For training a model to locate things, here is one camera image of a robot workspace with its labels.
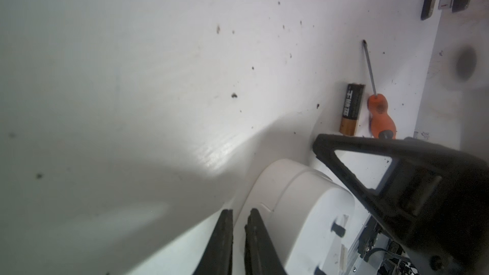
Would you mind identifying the orange handled screwdriver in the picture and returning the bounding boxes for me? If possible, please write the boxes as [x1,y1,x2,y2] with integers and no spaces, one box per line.
[362,39,397,140]

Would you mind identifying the black AA battery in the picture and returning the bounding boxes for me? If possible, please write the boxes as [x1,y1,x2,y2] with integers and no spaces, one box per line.
[339,84,365,136]

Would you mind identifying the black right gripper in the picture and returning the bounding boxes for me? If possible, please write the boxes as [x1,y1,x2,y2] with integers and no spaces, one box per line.
[313,134,488,274]

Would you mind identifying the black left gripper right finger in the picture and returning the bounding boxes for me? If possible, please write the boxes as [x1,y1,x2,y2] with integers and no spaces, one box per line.
[244,208,286,275]

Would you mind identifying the white square alarm clock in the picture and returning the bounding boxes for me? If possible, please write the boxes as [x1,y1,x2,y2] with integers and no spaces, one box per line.
[233,159,355,274]

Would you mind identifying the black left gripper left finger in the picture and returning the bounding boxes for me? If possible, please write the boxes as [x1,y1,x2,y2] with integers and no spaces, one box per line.
[193,210,233,275]

